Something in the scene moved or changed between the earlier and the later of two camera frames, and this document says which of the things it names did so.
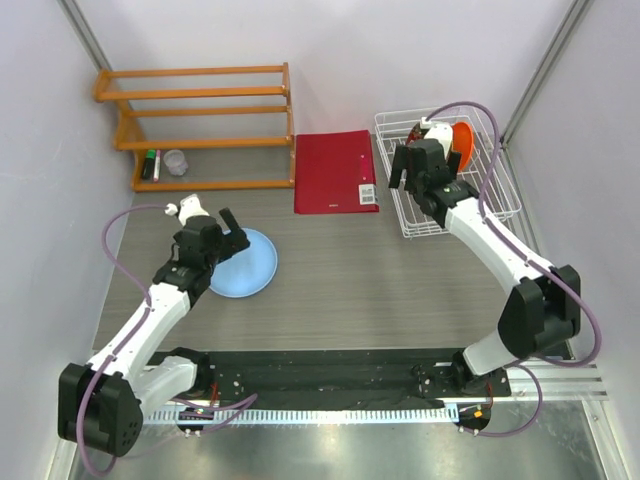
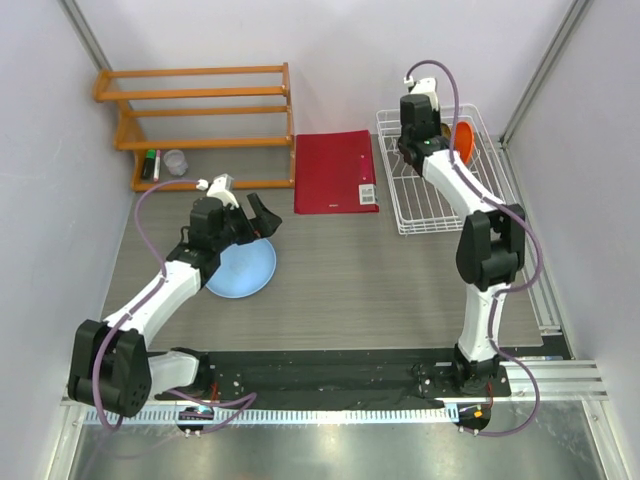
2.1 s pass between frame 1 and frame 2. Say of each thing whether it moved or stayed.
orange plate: stayed
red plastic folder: stayed
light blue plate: stayed
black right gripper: moved
